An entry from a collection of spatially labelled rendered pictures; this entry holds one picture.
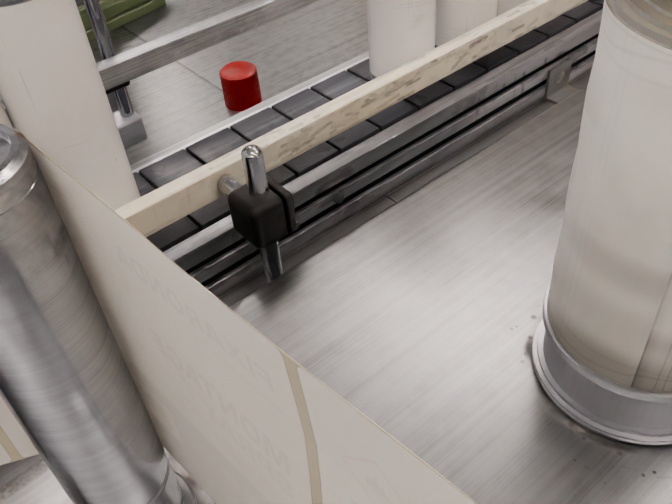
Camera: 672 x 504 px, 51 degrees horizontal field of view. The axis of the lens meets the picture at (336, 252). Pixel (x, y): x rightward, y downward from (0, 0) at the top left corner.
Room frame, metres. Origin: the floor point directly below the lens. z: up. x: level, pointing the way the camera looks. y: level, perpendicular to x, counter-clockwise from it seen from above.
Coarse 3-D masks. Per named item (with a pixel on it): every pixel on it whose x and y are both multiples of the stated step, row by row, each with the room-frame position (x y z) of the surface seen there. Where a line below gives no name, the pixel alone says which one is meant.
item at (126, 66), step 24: (264, 0) 0.47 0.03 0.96; (288, 0) 0.48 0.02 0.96; (312, 0) 0.49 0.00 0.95; (216, 24) 0.44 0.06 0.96; (240, 24) 0.45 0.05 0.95; (144, 48) 0.42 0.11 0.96; (168, 48) 0.42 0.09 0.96; (192, 48) 0.43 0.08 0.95; (120, 72) 0.40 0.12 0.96; (144, 72) 0.41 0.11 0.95
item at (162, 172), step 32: (544, 32) 0.55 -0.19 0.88; (480, 64) 0.50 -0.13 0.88; (320, 96) 0.48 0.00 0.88; (416, 96) 0.47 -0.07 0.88; (256, 128) 0.44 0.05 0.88; (352, 128) 0.43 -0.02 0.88; (384, 128) 0.43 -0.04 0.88; (160, 160) 0.41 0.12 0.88; (192, 160) 0.41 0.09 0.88; (320, 160) 0.40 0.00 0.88; (192, 224) 0.34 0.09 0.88
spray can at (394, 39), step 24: (384, 0) 0.48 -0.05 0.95; (408, 0) 0.48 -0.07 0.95; (432, 0) 0.49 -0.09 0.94; (384, 24) 0.48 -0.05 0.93; (408, 24) 0.48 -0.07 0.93; (432, 24) 0.49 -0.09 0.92; (384, 48) 0.48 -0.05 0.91; (408, 48) 0.48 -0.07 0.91; (432, 48) 0.49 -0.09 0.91; (384, 72) 0.48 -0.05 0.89
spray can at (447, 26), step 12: (444, 0) 0.53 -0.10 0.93; (456, 0) 0.52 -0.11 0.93; (468, 0) 0.52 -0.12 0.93; (480, 0) 0.52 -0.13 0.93; (492, 0) 0.52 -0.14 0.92; (444, 12) 0.52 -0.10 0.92; (456, 12) 0.52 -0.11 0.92; (468, 12) 0.52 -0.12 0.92; (480, 12) 0.52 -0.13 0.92; (492, 12) 0.52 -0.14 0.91; (444, 24) 0.52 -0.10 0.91; (456, 24) 0.52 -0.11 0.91; (468, 24) 0.52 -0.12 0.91; (480, 24) 0.52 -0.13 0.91; (444, 36) 0.52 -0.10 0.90; (456, 36) 0.52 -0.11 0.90
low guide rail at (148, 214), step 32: (544, 0) 0.53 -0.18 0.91; (576, 0) 0.56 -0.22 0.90; (480, 32) 0.49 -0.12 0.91; (512, 32) 0.51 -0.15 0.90; (416, 64) 0.45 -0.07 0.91; (448, 64) 0.46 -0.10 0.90; (352, 96) 0.42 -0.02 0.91; (384, 96) 0.43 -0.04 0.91; (288, 128) 0.38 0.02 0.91; (320, 128) 0.39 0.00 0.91; (224, 160) 0.36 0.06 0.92; (288, 160) 0.38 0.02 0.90; (160, 192) 0.33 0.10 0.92; (192, 192) 0.33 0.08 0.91; (160, 224) 0.32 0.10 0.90
